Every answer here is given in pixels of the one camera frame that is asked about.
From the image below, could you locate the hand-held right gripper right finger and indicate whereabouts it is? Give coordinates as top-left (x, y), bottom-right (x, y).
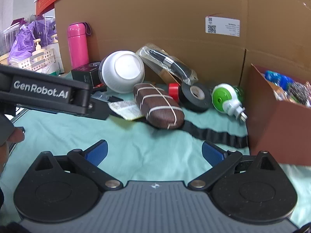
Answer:
top-left (188, 140), bottom-right (281, 190)

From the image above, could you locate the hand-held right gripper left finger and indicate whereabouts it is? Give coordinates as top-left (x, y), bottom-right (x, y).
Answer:
top-left (34, 139), bottom-right (123, 190)

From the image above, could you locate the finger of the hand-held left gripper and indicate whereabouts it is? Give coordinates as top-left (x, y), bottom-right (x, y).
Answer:
top-left (89, 99), bottom-right (114, 121)

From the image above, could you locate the black tape roll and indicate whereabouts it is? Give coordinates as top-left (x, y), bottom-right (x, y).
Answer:
top-left (179, 83), bottom-right (213, 113)

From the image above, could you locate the brown glasses case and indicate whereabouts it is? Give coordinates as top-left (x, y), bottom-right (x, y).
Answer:
top-left (133, 83), bottom-right (184, 130)

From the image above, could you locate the brown storage box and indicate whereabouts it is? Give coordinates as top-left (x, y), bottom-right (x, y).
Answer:
top-left (246, 63), bottom-right (311, 167)

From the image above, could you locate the makeup brush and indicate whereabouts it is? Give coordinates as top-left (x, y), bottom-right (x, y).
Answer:
top-left (135, 43), bottom-right (198, 86)

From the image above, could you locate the person's left hand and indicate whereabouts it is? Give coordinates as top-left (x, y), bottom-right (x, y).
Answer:
top-left (0, 126), bottom-right (25, 175)

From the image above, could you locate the white paper sachet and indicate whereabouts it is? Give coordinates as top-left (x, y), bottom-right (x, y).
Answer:
top-left (107, 101), bottom-right (144, 121)

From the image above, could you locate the small black box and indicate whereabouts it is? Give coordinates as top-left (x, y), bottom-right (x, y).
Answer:
top-left (71, 62), bottom-right (102, 88)

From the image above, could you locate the cream pump bottle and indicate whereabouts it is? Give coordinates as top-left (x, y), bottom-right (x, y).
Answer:
top-left (33, 39), bottom-right (46, 54)

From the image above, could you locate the white bowl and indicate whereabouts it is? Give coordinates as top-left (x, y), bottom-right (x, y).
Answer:
top-left (98, 50), bottom-right (146, 94)

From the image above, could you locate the teal cloth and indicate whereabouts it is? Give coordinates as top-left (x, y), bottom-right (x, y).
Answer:
top-left (0, 74), bottom-right (311, 227)

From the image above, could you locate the purple plastic bag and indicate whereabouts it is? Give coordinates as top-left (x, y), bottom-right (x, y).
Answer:
top-left (8, 21), bottom-right (57, 65)

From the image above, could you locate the green white plug-in repellent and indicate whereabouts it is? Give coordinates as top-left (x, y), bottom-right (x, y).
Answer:
top-left (212, 83), bottom-right (248, 123)

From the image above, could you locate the pink thermos bottle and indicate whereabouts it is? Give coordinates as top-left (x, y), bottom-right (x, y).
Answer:
top-left (67, 22), bottom-right (92, 70)

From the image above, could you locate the clear plastic container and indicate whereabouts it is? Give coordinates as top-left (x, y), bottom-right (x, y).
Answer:
top-left (0, 18), bottom-right (25, 55)

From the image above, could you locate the red tape roll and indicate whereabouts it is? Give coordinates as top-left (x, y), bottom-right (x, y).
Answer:
top-left (168, 83), bottom-right (181, 102)

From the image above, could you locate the blue packet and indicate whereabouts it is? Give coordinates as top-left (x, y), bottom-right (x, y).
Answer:
top-left (265, 70), bottom-right (294, 90)

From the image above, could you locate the steel wool scourer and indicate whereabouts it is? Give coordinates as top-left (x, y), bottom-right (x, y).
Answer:
top-left (288, 82), bottom-right (311, 107)

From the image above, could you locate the large cardboard box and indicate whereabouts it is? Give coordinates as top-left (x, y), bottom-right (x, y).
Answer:
top-left (54, 0), bottom-right (311, 95)

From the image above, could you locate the white shipping label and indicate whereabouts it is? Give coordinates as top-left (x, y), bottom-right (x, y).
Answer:
top-left (205, 16), bottom-right (241, 37)

